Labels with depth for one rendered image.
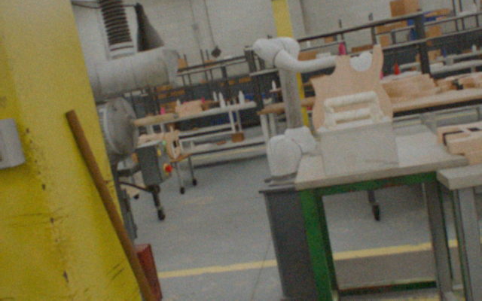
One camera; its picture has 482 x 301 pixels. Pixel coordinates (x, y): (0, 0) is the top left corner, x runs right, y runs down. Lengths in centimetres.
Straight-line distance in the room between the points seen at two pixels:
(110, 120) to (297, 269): 143
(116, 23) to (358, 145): 107
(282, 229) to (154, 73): 129
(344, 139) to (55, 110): 108
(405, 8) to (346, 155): 381
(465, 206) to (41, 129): 137
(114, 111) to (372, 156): 108
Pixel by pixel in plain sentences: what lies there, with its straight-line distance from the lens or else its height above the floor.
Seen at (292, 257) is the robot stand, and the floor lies 27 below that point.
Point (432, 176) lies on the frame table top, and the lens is 182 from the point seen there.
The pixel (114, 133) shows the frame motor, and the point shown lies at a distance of 202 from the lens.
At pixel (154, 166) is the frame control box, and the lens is 233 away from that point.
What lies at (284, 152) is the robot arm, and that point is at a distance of 266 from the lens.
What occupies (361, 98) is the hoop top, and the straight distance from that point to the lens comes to 175.
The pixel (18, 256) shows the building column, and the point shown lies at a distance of 105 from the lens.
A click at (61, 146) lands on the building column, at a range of 103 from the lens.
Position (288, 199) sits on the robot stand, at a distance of 267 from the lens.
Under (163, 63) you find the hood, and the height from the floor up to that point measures 147.
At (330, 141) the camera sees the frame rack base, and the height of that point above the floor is 106.
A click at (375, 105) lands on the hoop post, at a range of 175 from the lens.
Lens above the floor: 137
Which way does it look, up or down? 7 degrees down
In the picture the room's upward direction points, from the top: 11 degrees counter-clockwise
